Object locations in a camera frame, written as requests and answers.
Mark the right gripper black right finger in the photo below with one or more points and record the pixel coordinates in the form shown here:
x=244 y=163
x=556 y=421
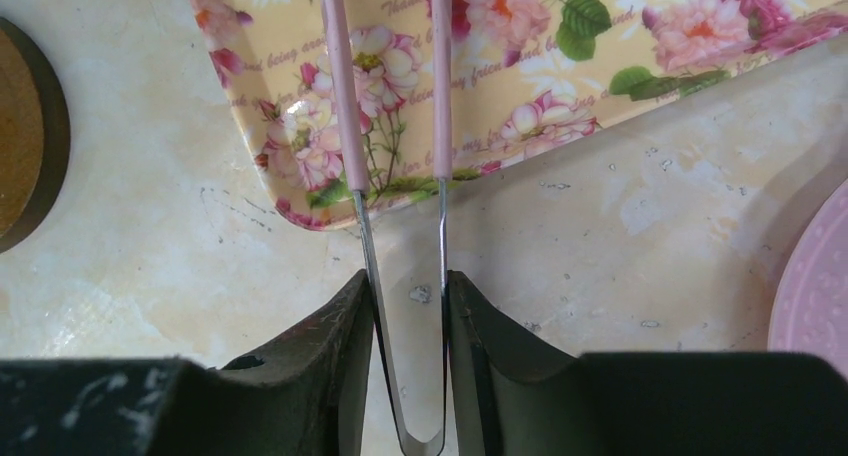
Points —
x=516 y=394

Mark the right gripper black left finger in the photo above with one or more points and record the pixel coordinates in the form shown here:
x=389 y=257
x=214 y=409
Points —
x=301 y=393

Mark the pink metal tongs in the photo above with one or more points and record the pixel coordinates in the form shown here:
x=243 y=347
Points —
x=354 y=160

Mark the pink three-tier cake stand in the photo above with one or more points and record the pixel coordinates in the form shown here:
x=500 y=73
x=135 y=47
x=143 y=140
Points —
x=809 y=313

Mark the floral serving tray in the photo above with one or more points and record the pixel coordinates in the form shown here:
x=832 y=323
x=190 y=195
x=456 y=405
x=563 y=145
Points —
x=528 y=76

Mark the brown wooden coaster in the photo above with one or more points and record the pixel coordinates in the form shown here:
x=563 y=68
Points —
x=35 y=135

